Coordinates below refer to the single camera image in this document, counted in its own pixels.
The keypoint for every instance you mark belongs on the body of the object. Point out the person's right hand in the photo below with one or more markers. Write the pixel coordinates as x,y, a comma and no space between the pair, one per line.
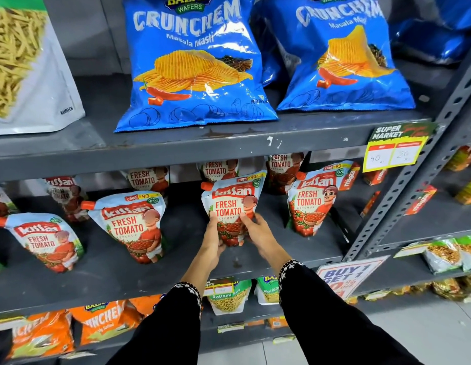
264,235

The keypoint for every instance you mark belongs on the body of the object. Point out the person's left hand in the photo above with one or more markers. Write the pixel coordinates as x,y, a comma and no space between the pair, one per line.
211,241

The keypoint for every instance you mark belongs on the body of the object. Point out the person's right thumb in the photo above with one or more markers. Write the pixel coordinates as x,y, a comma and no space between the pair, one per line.
246,224

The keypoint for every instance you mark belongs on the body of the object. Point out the person's left thumb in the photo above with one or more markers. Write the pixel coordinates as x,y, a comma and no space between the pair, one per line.
212,220

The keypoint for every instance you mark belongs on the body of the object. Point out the tomato ketchup spout pouch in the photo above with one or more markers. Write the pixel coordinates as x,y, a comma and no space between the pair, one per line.
231,201

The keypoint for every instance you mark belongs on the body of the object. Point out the person's left forearm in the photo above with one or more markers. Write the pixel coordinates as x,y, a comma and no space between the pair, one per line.
174,323

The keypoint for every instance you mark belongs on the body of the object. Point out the person's right forearm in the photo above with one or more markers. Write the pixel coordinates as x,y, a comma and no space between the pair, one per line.
334,319

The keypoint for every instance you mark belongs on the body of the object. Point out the yellow shelf price label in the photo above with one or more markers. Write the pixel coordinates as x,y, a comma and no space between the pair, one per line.
219,289

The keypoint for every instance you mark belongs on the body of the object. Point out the green white namkeen bag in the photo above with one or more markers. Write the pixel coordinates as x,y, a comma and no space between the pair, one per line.
269,291
230,300

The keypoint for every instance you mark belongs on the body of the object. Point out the row of ketchup pouches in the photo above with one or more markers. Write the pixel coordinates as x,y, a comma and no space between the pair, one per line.
133,224

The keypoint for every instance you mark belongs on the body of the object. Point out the grey metal shelf rack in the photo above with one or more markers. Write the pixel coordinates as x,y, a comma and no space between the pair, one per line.
144,148

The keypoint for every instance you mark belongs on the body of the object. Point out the small orange box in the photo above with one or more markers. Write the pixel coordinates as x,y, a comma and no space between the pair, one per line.
277,322

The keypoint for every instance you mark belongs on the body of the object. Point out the white shelf price label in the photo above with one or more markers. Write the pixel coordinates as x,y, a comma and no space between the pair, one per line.
230,327
283,339

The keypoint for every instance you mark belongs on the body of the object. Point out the orange chips bag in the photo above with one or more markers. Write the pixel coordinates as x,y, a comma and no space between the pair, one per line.
102,319
146,304
41,334

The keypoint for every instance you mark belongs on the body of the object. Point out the white red offer sign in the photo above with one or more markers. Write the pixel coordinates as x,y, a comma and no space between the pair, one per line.
347,275

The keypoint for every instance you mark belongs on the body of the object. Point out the red seasoning packet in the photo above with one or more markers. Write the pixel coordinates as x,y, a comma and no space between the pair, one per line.
375,177
350,176
420,200
370,204

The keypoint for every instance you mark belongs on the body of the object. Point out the blue chips bag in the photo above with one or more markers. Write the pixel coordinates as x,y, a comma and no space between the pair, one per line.
429,39
345,60
267,53
459,11
190,64

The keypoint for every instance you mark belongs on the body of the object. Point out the yellow green price tag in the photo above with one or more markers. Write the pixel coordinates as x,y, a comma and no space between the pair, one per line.
397,148

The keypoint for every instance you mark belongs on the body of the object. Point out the green white snack packet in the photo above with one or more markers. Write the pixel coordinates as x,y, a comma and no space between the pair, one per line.
470,250
443,255

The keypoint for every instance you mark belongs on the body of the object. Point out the row of golden snack packets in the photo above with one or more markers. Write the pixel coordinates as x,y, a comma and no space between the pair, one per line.
448,289

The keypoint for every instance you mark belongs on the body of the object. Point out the yellow green packet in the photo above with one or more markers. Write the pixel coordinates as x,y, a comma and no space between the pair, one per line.
468,190
463,158

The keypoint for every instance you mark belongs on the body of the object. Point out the white bag of yellow sticks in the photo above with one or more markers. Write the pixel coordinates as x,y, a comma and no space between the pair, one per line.
26,72

